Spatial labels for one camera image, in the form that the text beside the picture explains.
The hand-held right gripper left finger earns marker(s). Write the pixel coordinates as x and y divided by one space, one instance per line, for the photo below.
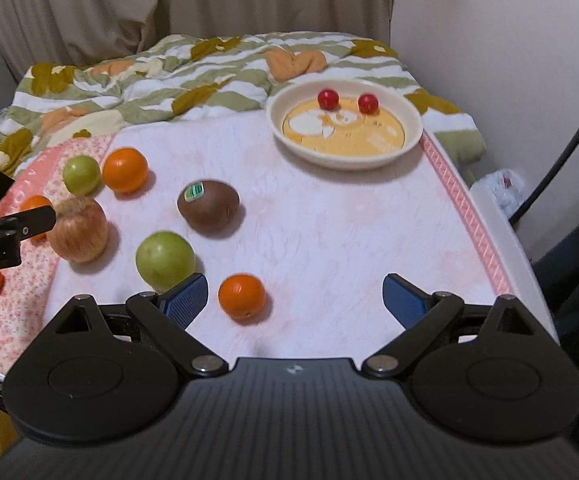
189 299

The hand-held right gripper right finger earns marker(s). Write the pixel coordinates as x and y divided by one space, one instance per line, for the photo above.
403 301

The green apple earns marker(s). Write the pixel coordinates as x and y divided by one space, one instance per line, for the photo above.
165 261
82 175

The red apple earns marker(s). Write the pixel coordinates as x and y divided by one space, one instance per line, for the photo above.
79 235

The medium orange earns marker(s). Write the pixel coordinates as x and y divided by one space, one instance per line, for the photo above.
242 296

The brown kiwi with green sticker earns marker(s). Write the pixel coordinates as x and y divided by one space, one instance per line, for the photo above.
212 210

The large orange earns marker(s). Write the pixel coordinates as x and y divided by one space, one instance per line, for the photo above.
125 170

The cream bowl with yellow print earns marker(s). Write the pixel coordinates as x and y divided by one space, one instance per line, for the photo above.
319 157

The pink floral tablecloth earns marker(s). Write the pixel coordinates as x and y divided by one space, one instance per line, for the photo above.
319 220

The white plastic bag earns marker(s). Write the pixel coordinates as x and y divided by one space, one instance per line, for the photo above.
500 189

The dark cloth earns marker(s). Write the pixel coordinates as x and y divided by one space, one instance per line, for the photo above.
577 270

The green striped floral blanket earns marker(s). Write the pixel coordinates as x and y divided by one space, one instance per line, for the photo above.
169 85

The red cherry tomato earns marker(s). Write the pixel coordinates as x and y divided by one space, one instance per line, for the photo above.
328 99
368 103

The beige curtain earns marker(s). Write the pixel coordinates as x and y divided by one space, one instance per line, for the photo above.
94 5

